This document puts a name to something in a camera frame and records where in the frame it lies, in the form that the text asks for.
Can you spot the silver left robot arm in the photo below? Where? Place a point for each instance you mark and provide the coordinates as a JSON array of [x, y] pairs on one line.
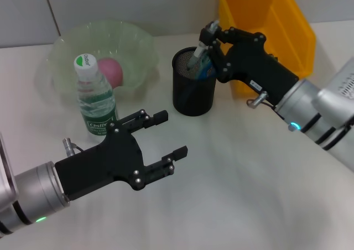
[[30, 194]]

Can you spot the yellow plastic storage bin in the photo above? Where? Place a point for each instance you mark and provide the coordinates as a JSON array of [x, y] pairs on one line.
[[290, 26]]

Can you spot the translucent green fruit bowl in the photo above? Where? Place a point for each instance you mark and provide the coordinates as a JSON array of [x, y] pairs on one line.
[[130, 45]]

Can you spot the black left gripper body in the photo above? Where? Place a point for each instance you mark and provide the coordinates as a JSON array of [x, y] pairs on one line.
[[105, 164]]

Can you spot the black mesh pen cup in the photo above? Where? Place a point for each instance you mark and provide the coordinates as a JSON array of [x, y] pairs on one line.
[[190, 100]]

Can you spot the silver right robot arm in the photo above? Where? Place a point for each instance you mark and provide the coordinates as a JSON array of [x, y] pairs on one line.
[[320, 114]]

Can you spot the clear green-label water bottle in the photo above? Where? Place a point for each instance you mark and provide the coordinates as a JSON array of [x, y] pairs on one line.
[[96, 106]]

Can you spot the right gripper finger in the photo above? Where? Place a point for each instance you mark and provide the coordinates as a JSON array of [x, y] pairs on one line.
[[218, 59], [221, 35]]

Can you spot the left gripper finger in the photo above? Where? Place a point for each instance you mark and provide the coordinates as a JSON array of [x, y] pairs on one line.
[[163, 167], [138, 120]]

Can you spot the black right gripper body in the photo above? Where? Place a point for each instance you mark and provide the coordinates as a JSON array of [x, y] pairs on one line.
[[249, 64]]

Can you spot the silver ballpoint pen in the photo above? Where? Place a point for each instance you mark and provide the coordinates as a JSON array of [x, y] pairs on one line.
[[197, 52]]

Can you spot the pink toy peach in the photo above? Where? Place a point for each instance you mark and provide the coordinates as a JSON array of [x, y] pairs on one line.
[[112, 73]]

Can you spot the blue safety scissors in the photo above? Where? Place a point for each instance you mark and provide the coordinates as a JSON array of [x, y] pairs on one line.
[[206, 67]]

